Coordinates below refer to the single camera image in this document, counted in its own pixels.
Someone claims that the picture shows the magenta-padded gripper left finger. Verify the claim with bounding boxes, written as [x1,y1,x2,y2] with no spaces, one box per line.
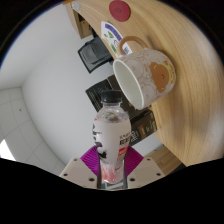
[59,145,102,190]

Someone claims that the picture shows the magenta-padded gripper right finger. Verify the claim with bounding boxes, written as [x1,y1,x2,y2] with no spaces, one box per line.
[121,145,166,190]

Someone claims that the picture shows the clear drink bottle black cap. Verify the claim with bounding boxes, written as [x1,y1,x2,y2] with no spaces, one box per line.
[92,89,132,184]

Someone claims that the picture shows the rectangular ceiling light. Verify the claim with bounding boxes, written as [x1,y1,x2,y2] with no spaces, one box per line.
[0,139,17,162]

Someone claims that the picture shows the dark flat cardboard box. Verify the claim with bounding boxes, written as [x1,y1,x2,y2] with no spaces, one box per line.
[85,74,136,113]

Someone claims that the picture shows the white mug with bear print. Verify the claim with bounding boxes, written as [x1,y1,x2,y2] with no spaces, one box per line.
[112,35,177,111]

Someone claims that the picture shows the black mesh office chair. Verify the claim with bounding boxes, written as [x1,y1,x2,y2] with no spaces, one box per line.
[77,35,115,74]

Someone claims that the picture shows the grey backpack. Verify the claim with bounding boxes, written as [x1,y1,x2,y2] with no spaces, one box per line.
[83,41,113,66]

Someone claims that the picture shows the white printed sticker sheet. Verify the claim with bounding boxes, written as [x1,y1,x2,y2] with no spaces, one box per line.
[100,20,133,56]

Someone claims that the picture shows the wooden side desk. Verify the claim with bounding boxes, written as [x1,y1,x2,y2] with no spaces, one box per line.
[64,1,98,40]

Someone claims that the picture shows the flat round red coaster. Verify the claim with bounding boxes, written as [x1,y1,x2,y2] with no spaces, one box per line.
[108,0,132,23]

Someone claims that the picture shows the white sheet with round print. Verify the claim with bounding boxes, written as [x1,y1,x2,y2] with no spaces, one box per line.
[71,0,81,11]

